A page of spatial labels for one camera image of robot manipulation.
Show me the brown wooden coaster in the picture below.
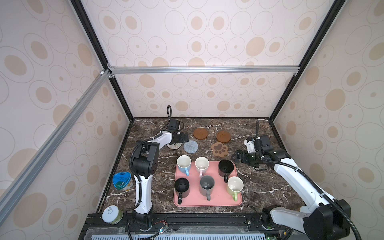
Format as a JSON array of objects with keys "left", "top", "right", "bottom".
[
  {"left": 193, "top": 128, "right": 209, "bottom": 140},
  {"left": 216, "top": 131, "right": 231, "bottom": 143}
]

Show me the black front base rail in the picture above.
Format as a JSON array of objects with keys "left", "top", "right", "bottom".
[{"left": 78, "top": 213, "right": 308, "bottom": 240}]

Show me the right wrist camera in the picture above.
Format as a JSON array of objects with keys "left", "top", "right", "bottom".
[{"left": 244, "top": 135, "right": 274, "bottom": 154}]

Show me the blue grey round coaster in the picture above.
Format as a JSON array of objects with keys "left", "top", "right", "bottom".
[{"left": 184, "top": 140, "right": 199, "bottom": 154}]

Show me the brown paw shaped coaster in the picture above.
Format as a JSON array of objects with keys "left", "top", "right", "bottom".
[{"left": 211, "top": 142, "right": 229, "bottom": 158}]

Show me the horizontal aluminium bar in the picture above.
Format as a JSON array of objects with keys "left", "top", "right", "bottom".
[{"left": 101, "top": 65, "right": 300, "bottom": 76}]

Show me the diagonal aluminium bar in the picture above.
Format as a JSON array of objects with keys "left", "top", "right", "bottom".
[{"left": 1, "top": 69, "right": 112, "bottom": 224}]

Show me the black mug upper right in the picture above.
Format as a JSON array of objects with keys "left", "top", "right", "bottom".
[{"left": 218, "top": 160, "right": 235, "bottom": 183}]

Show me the blue mug white inside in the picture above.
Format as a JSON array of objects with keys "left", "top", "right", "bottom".
[{"left": 177, "top": 155, "right": 192, "bottom": 176}]

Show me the light grey woven coaster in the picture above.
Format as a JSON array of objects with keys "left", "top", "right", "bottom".
[{"left": 167, "top": 143, "right": 183, "bottom": 150}]

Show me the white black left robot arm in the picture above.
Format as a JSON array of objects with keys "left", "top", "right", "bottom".
[{"left": 129, "top": 106, "right": 189, "bottom": 229}]

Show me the pink rectangular tray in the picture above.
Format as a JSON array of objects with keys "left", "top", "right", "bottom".
[{"left": 173, "top": 160, "right": 243, "bottom": 208}]

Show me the grey mug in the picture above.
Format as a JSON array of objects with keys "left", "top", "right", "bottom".
[{"left": 199, "top": 176, "right": 215, "bottom": 201}]

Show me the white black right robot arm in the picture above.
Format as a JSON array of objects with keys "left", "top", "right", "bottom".
[{"left": 232, "top": 122, "right": 362, "bottom": 240}]

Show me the white pink mug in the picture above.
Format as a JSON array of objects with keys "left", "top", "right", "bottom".
[{"left": 195, "top": 157, "right": 210, "bottom": 178}]

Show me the light green mug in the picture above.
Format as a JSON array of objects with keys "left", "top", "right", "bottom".
[{"left": 227, "top": 177, "right": 244, "bottom": 202}]

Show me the blue round tin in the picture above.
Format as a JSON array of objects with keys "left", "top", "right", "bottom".
[{"left": 113, "top": 172, "right": 133, "bottom": 191}]

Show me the black mug lower left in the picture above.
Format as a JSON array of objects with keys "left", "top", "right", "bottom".
[{"left": 174, "top": 178, "right": 190, "bottom": 205}]

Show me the black mug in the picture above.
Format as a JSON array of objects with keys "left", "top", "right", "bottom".
[
  {"left": 174, "top": 178, "right": 190, "bottom": 205},
  {"left": 218, "top": 160, "right": 235, "bottom": 183}
]

